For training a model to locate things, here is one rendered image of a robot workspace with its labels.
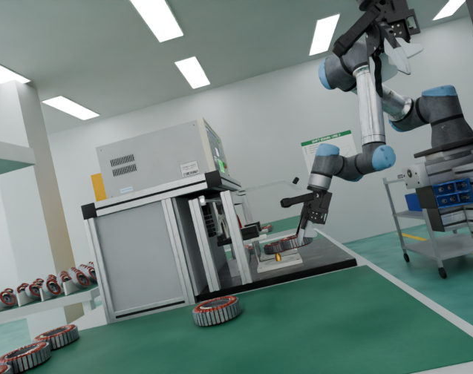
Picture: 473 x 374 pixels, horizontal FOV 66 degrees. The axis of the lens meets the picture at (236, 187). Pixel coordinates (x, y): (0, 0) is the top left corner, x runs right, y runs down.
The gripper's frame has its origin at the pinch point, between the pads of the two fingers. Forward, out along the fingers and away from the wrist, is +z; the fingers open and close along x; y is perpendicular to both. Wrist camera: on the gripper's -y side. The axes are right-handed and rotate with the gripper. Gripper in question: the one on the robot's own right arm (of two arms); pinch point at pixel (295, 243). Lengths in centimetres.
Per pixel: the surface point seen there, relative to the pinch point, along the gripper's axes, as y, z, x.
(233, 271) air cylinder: -18.0, 14.9, -3.1
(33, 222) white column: -288, 93, 299
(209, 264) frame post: -24.7, 11.8, -19.0
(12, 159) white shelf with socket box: -59, -6, -66
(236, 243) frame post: -18.5, 3.3, -19.0
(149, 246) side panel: -43.5, 11.6, -19.8
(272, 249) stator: -6.6, 7.1, 20.0
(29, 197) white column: -303, 64, 299
